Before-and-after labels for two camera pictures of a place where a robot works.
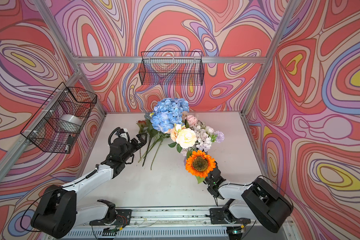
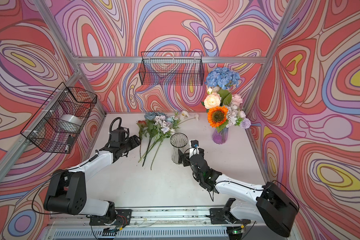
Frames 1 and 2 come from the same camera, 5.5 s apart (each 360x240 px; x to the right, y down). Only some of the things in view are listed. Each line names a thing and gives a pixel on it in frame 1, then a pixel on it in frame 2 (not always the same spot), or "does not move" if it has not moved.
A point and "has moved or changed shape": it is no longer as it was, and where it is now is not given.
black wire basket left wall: [54, 128] does not move
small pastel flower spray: [155, 137] does not move
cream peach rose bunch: [182, 137] -> [212, 100]
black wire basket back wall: [171, 68] does not move
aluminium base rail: [168, 224] does not move
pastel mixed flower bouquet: [205, 135] -> [236, 116]
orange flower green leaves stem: [199, 164] has moved or changed shape
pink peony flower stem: [190, 120] -> [236, 100]
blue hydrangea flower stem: [167, 112] -> [223, 77]
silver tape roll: [70, 123] does not move
